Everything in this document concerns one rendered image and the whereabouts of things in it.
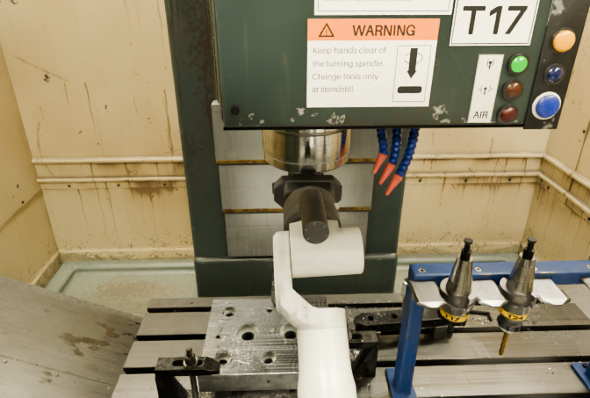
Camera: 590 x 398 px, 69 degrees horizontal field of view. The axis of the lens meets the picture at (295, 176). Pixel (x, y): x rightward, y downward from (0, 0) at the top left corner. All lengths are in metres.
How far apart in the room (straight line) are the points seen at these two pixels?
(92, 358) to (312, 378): 1.06
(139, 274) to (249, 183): 0.85
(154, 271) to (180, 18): 1.13
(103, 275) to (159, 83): 0.87
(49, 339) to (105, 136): 0.72
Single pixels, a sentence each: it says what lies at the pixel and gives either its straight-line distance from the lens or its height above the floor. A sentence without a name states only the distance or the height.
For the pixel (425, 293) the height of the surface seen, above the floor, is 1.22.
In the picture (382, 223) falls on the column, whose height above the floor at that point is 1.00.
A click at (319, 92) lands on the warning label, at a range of 0.54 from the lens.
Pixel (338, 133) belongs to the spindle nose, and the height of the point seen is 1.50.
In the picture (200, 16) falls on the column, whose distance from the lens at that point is 1.22.
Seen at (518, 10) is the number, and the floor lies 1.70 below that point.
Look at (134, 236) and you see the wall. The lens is 1.96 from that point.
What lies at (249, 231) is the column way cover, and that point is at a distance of 1.38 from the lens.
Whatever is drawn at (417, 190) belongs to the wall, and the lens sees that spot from 1.84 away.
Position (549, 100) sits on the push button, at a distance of 0.63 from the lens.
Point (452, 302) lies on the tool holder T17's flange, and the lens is 0.83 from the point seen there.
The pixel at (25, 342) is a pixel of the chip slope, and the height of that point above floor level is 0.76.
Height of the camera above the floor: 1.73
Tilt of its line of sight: 25 degrees down
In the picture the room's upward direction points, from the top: straight up
